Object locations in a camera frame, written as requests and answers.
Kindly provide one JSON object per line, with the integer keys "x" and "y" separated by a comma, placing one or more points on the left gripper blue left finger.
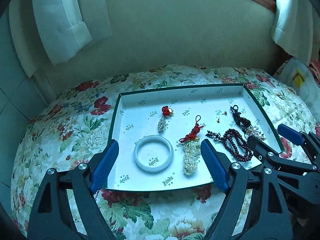
{"x": 51, "y": 216}

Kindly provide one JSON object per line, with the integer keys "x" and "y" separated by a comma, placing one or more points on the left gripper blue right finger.
{"x": 268, "y": 215}

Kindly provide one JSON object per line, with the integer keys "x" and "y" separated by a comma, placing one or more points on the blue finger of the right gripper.
{"x": 296, "y": 137}
{"x": 260, "y": 149}

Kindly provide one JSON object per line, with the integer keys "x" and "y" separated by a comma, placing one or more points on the pearl rhinestone brooch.
{"x": 254, "y": 131}

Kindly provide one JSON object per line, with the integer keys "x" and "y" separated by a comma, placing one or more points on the black cord gourd pendant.
{"x": 240, "y": 121}

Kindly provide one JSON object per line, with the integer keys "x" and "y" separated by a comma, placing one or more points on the small gold earring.
{"x": 221, "y": 116}

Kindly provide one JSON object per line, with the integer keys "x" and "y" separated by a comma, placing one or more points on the red knot gold bell charm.
{"x": 194, "y": 131}

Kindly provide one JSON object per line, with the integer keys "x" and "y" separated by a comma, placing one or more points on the white jade bangle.
{"x": 153, "y": 153}

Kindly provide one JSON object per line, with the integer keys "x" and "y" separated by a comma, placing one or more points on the red knot rhinestone charm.
{"x": 166, "y": 113}

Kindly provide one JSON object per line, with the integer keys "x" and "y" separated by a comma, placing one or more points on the green white jewelry box tray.
{"x": 136, "y": 115}

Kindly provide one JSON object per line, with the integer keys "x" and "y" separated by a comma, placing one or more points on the floral quilted bedspread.
{"x": 76, "y": 126}

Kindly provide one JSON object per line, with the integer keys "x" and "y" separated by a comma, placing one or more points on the white yellow bag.
{"x": 303, "y": 79}

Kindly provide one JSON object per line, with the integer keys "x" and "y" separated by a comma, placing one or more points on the right white curtain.
{"x": 296, "y": 29}

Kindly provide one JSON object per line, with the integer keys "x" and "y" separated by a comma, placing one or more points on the white curtain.
{"x": 50, "y": 32}
{"x": 296, "y": 29}

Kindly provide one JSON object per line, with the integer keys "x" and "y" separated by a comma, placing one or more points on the left white curtain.
{"x": 50, "y": 32}

